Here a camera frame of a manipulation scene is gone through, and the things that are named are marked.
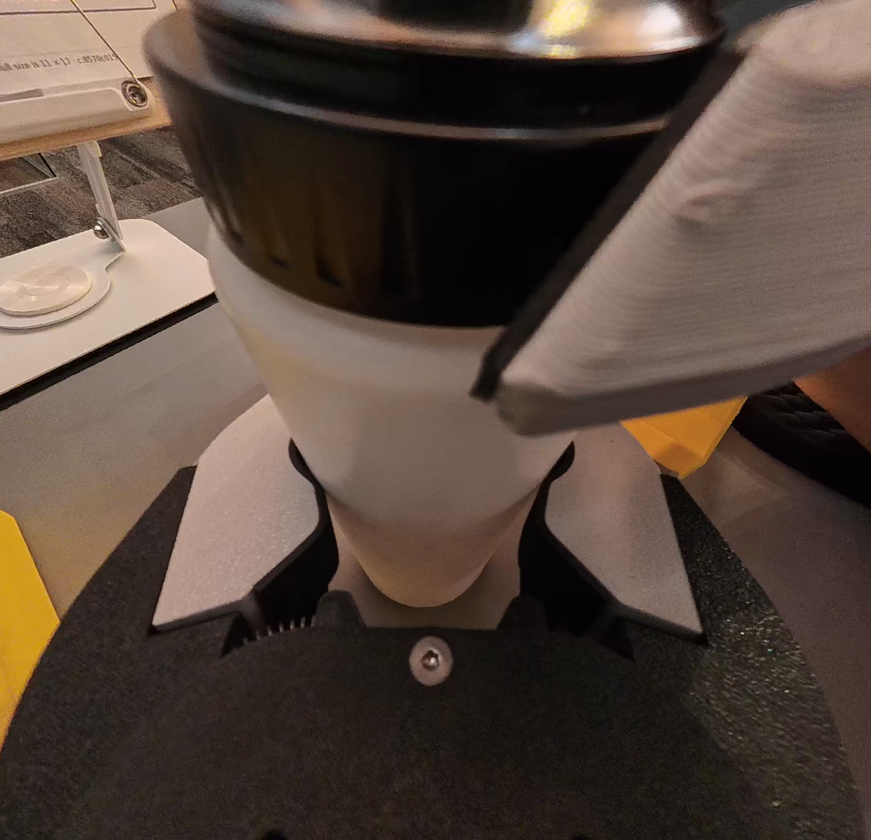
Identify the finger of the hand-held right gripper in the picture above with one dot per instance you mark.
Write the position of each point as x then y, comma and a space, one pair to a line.
721, 241

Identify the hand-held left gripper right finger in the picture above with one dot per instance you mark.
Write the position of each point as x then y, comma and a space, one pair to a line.
626, 541

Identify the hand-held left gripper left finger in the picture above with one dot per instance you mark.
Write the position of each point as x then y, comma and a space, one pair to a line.
238, 527

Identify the yellow plastic bin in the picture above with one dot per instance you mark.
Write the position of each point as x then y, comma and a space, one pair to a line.
681, 439
25, 622

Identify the white plastic bottle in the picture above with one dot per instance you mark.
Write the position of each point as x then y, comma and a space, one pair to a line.
395, 446

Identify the black bottle lid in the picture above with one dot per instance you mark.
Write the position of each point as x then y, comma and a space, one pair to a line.
408, 201

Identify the person's right forearm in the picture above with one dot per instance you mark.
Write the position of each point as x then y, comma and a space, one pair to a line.
844, 398

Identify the black textured pad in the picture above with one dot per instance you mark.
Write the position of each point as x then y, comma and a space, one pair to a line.
803, 446

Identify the wooden edged instruction board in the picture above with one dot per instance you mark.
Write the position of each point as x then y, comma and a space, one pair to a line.
82, 37

